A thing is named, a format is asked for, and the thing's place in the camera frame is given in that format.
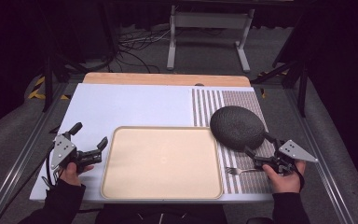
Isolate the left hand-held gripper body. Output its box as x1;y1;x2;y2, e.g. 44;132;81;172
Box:
49;133;103;174

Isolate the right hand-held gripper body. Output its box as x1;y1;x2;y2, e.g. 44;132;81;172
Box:
254;139;320;175

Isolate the dark textured oval bowl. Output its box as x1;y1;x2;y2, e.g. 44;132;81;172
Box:
209;105;267;153

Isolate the person's left hand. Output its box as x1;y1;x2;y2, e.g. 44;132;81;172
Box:
59;161;94;188

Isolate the person's right hand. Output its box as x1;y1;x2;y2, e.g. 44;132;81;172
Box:
262;161;308;194

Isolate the silver metal fork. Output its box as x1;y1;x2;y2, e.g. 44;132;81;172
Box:
225;166;264;176

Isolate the white table board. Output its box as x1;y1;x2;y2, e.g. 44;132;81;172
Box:
29;82;275;203

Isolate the striped woven placemat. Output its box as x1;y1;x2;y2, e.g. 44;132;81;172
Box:
190;88;277;195

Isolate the yellow black floor tape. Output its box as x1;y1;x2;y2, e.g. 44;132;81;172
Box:
27;76;71;101

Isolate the black metal stand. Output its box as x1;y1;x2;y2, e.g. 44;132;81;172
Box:
41;54;90;114
251;59;310;119

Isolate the beige rectangular tray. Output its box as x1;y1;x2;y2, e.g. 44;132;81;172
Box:
100;125;225;201

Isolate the wooden table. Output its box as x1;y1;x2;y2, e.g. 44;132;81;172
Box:
82;72;252;89

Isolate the person's torso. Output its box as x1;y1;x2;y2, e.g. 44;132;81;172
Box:
94;203;228;224

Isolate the grey metal stand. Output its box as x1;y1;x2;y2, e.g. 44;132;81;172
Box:
166;4;256;74

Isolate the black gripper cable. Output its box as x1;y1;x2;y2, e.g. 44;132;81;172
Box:
41;145;61;190

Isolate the black wrist strap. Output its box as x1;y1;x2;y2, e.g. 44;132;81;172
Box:
292;162;306;191

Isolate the aluminium frame rail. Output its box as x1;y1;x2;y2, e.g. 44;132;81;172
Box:
283;88;358;224
0;81;73;224

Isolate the bundle of floor cables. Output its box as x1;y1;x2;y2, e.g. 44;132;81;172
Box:
110;26;175;74

